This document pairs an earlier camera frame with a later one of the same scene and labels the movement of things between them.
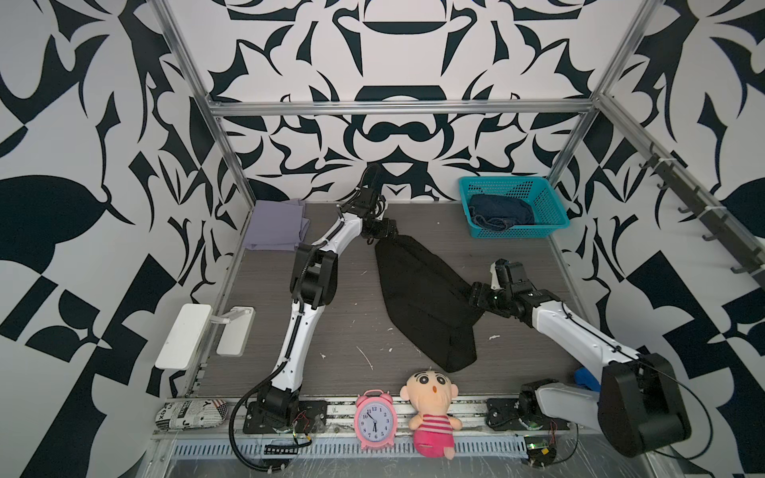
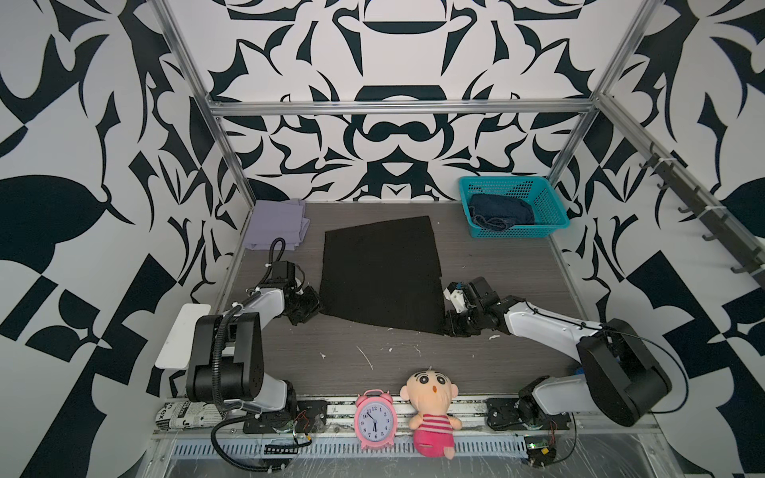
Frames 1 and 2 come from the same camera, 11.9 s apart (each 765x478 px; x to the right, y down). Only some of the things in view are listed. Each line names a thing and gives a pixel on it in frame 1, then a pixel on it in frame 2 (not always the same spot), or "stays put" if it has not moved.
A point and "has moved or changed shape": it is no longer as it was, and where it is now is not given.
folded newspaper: (191, 414) stays put
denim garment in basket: (500, 212) stays put
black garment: (429, 301) has moved or changed shape
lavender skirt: (277, 225) stays put
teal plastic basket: (508, 207) stays put
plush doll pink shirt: (431, 391) stays put
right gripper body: (495, 301) to (463, 324)
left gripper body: (381, 229) to (307, 304)
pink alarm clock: (376, 419) stays put
